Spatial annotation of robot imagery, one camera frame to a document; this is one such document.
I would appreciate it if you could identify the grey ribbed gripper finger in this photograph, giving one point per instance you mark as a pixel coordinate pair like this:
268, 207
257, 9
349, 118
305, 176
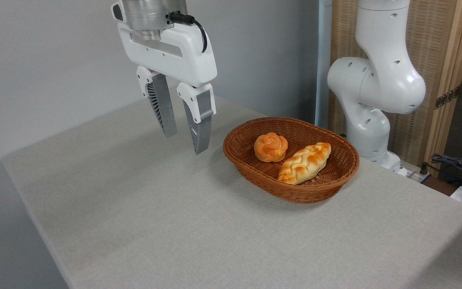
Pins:
201, 128
163, 104

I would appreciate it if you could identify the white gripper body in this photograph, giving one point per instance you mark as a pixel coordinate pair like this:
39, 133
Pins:
183, 56

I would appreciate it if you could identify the long braided bread loaf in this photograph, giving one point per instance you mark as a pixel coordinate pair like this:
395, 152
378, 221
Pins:
303, 163

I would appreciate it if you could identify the round knotted bread roll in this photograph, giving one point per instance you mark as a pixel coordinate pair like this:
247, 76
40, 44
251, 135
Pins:
271, 147

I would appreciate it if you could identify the brown wicker basket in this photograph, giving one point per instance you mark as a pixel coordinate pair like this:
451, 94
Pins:
255, 176

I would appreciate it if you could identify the metal screen hinge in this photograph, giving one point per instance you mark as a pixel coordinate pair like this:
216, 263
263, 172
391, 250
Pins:
446, 97

